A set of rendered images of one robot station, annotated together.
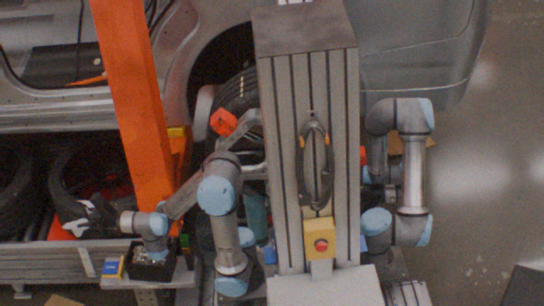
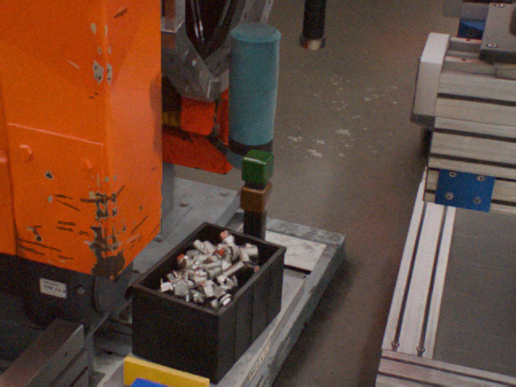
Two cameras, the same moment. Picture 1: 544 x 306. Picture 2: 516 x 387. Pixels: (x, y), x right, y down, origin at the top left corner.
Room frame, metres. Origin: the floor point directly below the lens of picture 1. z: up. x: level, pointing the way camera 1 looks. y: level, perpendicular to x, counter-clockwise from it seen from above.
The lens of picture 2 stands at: (2.04, 1.70, 1.33)
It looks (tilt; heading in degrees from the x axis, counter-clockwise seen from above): 29 degrees down; 285
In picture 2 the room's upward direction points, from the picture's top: 3 degrees clockwise
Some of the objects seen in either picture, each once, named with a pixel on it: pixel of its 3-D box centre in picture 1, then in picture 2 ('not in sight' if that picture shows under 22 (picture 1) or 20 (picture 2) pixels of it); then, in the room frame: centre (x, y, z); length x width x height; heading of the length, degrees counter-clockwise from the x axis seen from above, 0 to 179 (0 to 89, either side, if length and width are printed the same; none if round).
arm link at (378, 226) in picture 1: (376, 229); not in sight; (2.02, -0.35, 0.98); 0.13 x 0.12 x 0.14; 81
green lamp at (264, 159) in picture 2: (184, 240); (257, 167); (2.39, 0.42, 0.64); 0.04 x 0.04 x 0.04; 86
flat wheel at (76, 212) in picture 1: (113, 184); not in sight; (3.08, 0.85, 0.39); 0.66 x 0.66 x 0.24
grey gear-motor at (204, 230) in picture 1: (219, 221); (15, 279); (2.88, 0.31, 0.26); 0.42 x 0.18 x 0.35; 176
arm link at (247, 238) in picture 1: (240, 247); not in sight; (1.99, 0.16, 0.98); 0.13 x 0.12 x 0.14; 168
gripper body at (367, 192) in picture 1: (369, 193); not in sight; (2.34, -0.37, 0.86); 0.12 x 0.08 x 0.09; 86
